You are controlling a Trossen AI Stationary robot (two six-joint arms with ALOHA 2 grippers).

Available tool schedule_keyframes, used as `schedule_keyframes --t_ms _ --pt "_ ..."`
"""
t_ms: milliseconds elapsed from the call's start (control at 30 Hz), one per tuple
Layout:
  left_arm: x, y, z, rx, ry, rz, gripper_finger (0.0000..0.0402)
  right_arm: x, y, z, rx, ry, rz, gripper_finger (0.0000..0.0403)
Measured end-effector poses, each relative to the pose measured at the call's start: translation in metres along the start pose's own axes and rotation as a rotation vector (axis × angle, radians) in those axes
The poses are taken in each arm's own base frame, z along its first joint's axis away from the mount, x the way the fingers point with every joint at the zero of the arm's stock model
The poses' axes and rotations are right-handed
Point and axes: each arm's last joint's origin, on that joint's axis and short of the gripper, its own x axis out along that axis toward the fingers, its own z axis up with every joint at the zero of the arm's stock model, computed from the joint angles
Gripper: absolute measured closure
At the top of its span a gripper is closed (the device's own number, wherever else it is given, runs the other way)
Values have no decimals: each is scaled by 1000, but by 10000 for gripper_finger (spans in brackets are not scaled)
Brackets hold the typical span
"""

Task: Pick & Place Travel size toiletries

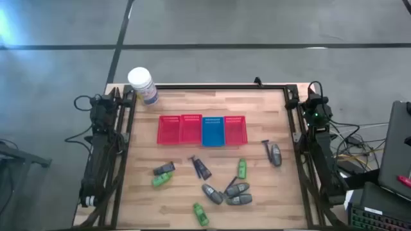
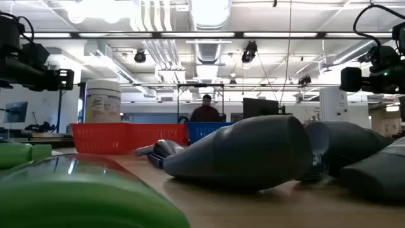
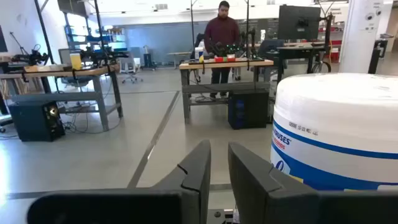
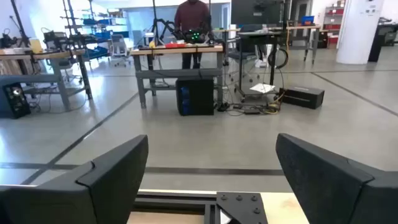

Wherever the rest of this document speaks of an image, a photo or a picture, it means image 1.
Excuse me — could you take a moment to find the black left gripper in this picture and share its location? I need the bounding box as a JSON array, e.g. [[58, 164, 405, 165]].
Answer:
[[91, 86, 127, 132]]

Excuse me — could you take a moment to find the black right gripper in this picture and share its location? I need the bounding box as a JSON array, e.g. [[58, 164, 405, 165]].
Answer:
[[301, 85, 331, 129]]

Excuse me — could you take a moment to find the black travel tube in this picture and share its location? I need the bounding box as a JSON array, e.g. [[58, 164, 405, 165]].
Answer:
[[195, 158, 213, 181], [152, 161, 176, 176]]

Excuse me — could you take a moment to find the green travel bottle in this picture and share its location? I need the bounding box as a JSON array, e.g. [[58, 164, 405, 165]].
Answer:
[[237, 158, 248, 180], [193, 202, 210, 227], [151, 171, 175, 188]]

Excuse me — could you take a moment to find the grey shoe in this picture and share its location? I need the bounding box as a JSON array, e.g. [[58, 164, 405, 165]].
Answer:
[[225, 193, 253, 206]]

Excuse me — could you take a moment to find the white disinfecting wipes canister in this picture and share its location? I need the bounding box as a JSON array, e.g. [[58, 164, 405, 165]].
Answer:
[[127, 66, 160, 106]]

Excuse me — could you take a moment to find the red plastic basket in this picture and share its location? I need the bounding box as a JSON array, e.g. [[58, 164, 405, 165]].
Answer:
[[179, 114, 204, 144], [223, 115, 249, 146], [156, 115, 182, 145]]

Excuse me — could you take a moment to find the black power brick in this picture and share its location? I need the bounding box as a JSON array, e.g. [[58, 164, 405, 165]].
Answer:
[[337, 159, 358, 176]]

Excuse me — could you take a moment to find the black cloth strip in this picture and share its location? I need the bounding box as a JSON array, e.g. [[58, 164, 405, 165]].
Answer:
[[337, 169, 381, 193]]

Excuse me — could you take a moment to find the grey laptop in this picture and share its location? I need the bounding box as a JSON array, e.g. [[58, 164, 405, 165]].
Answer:
[[378, 100, 411, 201]]

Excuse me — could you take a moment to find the blue plastic basket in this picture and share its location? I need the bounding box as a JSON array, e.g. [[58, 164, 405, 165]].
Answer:
[[201, 116, 225, 148]]

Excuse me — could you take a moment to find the black side desk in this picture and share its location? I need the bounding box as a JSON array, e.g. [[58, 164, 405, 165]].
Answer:
[[0, 138, 53, 231]]

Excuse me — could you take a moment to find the black box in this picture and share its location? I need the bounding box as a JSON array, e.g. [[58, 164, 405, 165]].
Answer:
[[358, 181, 411, 219]]

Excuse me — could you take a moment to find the red marker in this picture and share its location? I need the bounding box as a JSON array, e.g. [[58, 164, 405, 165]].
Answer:
[[396, 175, 411, 189]]

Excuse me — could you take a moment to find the black backlit keyboard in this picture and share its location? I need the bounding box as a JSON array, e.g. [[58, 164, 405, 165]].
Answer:
[[348, 205, 411, 231]]

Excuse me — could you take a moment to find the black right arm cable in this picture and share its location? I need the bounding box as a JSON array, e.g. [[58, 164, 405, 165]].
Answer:
[[308, 80, 362, 151]]

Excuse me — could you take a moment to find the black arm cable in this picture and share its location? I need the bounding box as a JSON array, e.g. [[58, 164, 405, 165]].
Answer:
[[64, 94, 97, 153], [308, 80, 362, 151]]

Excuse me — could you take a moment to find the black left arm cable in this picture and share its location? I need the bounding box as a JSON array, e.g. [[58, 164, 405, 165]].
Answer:
[[64, 94, 97, 153]]

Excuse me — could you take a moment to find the yellow cable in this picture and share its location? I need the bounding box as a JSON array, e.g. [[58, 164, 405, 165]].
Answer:
[[332, 148, 385, 165]]

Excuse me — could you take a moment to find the black aluminium frame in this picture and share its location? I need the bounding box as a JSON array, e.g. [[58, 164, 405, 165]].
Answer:
[[73, 83, 347, 230]]

